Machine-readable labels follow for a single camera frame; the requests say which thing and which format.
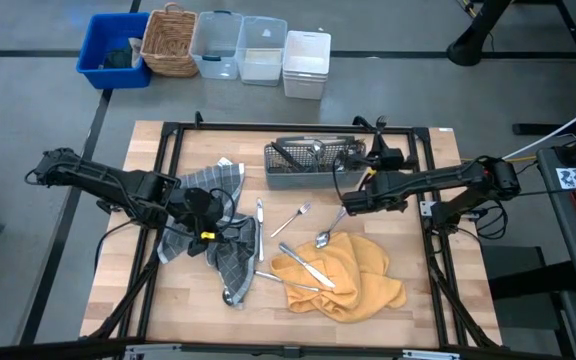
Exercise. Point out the clear plastic bin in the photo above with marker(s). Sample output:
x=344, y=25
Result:
x=260, y=55

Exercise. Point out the woven wicker basket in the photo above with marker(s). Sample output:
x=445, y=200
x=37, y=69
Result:
x=168, y=40

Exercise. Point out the grey checked cloth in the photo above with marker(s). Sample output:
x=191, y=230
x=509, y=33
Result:
x=208, y=210

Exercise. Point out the silver metal fork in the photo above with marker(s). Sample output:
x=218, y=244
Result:
x=306, y=207
x=381, y=122

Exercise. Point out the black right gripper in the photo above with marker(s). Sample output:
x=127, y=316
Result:
x=388, y=159

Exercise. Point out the black metal table frame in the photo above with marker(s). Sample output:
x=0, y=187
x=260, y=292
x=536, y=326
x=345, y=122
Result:
x=268, y=126

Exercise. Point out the blue plastic bin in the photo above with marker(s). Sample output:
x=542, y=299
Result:
x=93, y=50

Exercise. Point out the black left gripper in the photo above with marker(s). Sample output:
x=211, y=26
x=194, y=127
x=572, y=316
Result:
x=195, y=205

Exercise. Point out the silver metal spoon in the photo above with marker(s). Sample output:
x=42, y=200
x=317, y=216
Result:
x=322, y=240
x=227, y=297

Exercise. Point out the grey mesh cutlery basket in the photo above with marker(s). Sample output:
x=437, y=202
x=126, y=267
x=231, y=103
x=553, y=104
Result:
x=313, y=181

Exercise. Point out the white plastic bin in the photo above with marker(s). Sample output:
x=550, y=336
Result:
x=305, y=55

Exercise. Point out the yellow terry cloth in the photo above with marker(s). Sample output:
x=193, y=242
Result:
x=358, y=280

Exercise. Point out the silver metal bracket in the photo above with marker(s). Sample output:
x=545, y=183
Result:
x=430, y=355
x=145, y=351

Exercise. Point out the dark cloth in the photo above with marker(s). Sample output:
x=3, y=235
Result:
x=115, y=59

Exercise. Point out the black floor stand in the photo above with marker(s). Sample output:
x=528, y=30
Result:
x=465, y=52

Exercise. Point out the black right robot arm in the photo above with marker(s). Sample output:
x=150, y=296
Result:
x=433, y=180

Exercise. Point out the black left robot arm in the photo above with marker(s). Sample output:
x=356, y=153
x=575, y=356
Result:
x=108, y=185

